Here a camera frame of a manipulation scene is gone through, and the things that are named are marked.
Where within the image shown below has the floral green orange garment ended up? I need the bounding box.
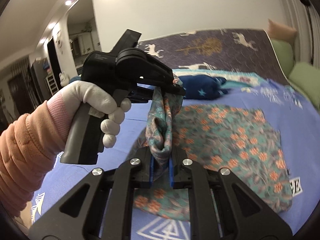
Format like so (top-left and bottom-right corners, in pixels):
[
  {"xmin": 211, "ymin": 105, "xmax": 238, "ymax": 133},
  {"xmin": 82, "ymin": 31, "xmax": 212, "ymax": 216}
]
[{"xmin": 132, "ymin": 88, "xmax": 293, "ymax": 220}]

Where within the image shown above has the left orange sleeve forearm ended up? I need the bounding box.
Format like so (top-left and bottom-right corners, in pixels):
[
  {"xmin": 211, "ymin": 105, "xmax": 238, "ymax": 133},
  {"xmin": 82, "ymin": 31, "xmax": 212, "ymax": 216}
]
[{"xmin": 1, "ymin": 102, "xmax": 65, "ymax": 217}]

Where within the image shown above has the left white gloved hand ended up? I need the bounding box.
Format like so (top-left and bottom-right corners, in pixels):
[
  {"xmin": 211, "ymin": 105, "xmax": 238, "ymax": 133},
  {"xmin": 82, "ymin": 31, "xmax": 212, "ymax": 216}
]
[{"xmin": 47, "ymin": 81, "xmax": 131, "ymax": 148}]

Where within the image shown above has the navy star fleece garment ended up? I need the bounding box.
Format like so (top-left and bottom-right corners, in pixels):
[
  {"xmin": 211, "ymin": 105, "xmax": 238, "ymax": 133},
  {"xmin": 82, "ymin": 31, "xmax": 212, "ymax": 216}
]
[{"xmin": 179, "ymin": 75, "xmax": 228, "ymax": 100}]

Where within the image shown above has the white slatted rack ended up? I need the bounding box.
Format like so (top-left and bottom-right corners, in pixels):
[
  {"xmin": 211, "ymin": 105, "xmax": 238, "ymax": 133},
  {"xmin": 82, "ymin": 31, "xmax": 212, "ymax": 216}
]
[{"xmin": 45, "ymin": 73, "xmax": 59, "ymax": 96}]

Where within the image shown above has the blue printed bed sheet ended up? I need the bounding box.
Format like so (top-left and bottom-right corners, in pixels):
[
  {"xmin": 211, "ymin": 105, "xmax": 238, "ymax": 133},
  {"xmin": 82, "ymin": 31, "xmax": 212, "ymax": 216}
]
[{"xmin": 31, "ymin": 76, "xmax": 319, "ymax": 239}]

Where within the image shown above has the green pillow front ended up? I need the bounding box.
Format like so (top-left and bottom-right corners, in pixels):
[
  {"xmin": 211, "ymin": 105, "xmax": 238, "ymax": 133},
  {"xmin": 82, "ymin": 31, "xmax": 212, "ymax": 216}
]
[{"xmin": 289, "ymin": 62, "xmax": 319, "ymax": 108}]

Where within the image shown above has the green pillow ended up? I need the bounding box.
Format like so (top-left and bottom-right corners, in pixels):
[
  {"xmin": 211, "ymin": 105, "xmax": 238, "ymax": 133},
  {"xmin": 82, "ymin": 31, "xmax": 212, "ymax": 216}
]
[
  {"xmin": 271, "ymin": 39, "xmax": 295, "ymax": 76},
  {"xmin": 289, "ymin": 62, "xmax": 319, "ymax": 108}
]

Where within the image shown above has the tan pillow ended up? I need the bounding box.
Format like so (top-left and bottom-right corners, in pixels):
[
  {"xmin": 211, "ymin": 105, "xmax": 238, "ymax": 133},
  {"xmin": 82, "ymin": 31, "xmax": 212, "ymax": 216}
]
[{"xmin": 267, "ymin": 19, "xmax": 298, "ymax": 46}]

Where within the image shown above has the green pillow back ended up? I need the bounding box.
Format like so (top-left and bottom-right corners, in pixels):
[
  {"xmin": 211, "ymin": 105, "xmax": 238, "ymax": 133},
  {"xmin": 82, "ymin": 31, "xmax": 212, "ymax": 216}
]
[{"xmin": 271, "ymin": 39, "xmax": 295, "ymax": 76}]

